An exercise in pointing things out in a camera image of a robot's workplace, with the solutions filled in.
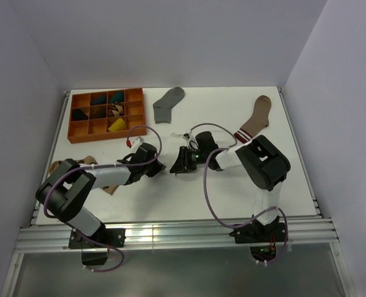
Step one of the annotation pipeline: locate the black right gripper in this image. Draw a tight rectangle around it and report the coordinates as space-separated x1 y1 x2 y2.
170 145 209 173

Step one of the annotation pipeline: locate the black sock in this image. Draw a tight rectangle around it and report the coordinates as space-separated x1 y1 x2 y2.
71 109 89 121

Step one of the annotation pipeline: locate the white sock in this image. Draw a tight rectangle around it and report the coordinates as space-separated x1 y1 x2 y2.
160 132 187 169

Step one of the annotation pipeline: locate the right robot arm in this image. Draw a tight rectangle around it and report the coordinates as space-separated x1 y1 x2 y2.
170 131 291 241

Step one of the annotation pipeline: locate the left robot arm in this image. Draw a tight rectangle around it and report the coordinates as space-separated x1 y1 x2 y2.
35 143 165 247

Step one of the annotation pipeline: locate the yellow rolled sock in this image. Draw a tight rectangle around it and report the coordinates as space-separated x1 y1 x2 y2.
108 118 126 132

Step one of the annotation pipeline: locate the grey sock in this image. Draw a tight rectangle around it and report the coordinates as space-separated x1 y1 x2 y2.
152 87 185 124

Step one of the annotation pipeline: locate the brown argyle rolled sock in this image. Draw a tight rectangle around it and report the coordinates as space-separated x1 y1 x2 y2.
107 103 124 118

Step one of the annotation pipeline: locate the tan argyle sock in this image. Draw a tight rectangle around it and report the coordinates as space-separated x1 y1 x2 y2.
48 155 118 195

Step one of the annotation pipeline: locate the dark brown rolled sock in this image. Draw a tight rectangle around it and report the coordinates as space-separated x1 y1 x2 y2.
89 106 107 119

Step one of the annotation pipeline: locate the orange compartment tray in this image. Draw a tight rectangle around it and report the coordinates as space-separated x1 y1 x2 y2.
68 88 147 144

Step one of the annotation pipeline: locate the tan sock maroon striped cuff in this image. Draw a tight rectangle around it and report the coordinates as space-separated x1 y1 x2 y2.
233 95 272 144

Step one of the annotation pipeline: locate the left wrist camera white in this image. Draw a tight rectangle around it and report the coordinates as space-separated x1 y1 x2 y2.
126 137 144 153

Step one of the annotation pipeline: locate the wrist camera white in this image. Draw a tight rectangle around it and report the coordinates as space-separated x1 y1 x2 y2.
126 137 144 153
183 131 199 150

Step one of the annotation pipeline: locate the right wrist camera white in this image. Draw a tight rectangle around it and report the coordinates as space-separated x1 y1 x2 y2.
183 131 199 150

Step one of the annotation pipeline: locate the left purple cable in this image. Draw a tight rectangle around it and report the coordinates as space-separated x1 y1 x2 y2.
43 125 162 273

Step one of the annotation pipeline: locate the purple cable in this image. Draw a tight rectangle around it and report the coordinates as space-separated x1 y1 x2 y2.
43 125 162 273
190 123 289 264

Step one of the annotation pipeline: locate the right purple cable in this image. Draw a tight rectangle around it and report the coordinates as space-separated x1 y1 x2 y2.
190 123 289 264

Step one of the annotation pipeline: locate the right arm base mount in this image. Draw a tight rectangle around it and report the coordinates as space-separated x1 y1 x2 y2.
229 215 288 244

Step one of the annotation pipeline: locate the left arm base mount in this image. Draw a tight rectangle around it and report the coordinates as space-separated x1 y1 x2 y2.
68 227 126 272

